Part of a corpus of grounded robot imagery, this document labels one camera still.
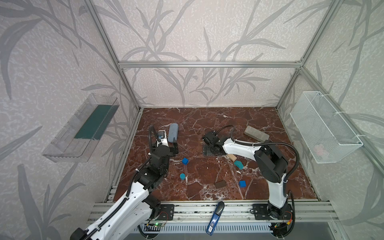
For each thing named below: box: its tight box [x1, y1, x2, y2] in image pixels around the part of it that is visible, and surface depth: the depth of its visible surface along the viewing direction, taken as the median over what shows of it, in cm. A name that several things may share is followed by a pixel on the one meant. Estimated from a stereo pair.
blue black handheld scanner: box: [205, 201, 225, 236], surface depth 70 cm
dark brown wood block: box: [215, 180, 227, 189], surface depth 85 cm
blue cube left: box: [182, 157, 190, 165], surface depth 92 cm
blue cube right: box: [238, 180, 247, 188], surface depth 83 cm
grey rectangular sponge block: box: [244, 125, 270, 143], surface depth 104 cm
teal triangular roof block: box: [234, 160, 245, 170], surface depth 91 cm
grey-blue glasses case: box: [168, 123, 179, 143], surface depth 106 cm
